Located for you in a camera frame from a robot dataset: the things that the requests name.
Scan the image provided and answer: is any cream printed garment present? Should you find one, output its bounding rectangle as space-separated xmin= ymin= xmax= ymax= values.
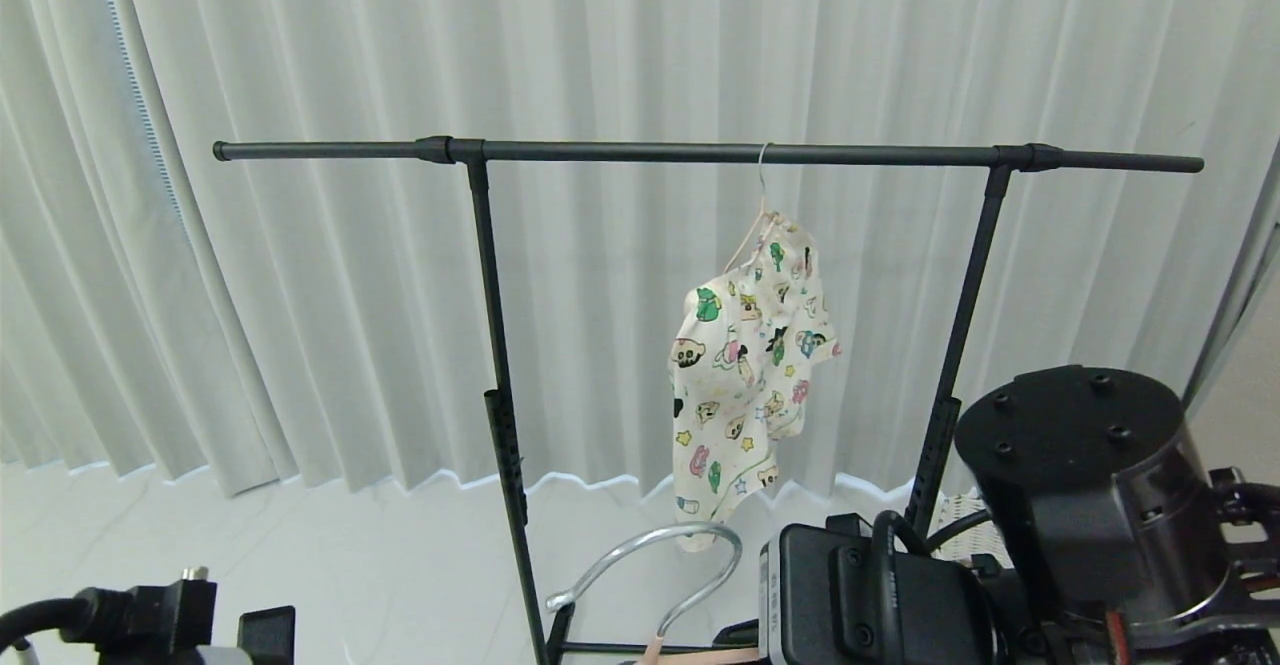
xmin=667 ymin=209 xmax=842 ymax=554

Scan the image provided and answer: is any pink clothes hanger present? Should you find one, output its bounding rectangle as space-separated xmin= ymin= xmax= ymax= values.
xmin=721 ymin=141 xmax=778 ymax=276
xmin=544 ymin=521 xmax=763 ymax=665

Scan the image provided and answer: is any black clothes rack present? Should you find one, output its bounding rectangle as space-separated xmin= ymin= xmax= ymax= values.
xmin=212 ymin=135 xmax=1205 ymax=665

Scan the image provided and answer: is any white laundry basket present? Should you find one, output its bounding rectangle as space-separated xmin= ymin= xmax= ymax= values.
xmin=928 ymin=489 xmax=993 ymax=572

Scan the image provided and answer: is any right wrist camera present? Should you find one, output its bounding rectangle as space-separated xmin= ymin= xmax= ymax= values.
xmin=757 ymin=512 xmax=1003 ymax=665

